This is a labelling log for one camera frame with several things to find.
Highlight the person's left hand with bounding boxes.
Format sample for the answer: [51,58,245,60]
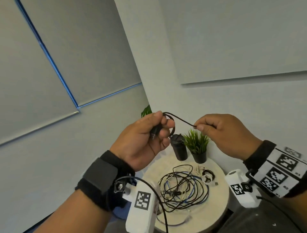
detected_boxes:
[109,111,176,172]

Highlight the person's right hand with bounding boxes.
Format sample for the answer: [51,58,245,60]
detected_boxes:
[193,113,263,161]

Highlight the thick white usb cable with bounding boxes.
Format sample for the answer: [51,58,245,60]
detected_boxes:
[192,164,206,176]

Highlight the thin white cable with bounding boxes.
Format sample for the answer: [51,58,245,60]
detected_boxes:
[201,174,219,186]

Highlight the thin cream cable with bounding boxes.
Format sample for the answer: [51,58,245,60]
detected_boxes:
[161,175,190,212]

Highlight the blue network cable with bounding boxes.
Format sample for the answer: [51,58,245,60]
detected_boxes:
[156,172,209,227]

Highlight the person's left forearm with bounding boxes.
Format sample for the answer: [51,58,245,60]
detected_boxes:
[33,189,113,233]

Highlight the person's right forearm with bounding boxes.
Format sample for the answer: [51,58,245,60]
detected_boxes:
[287,192,307,233]

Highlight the person's dark trousers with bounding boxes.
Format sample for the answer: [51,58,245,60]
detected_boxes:
[103,192,303,233]

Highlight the small potted grass plant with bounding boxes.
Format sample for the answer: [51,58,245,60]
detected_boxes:
[182,129,210,164]

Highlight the large leafy green plant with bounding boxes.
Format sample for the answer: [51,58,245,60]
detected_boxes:
[141,105,153,118]

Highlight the black tumbler with lid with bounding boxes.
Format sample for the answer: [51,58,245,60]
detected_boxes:
[169,134,188,161]

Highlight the round white table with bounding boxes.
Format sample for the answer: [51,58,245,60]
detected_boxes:
[141,155,230,233]

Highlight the white wall whiteboard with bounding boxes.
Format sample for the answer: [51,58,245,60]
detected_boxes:
[159,0,307,84]

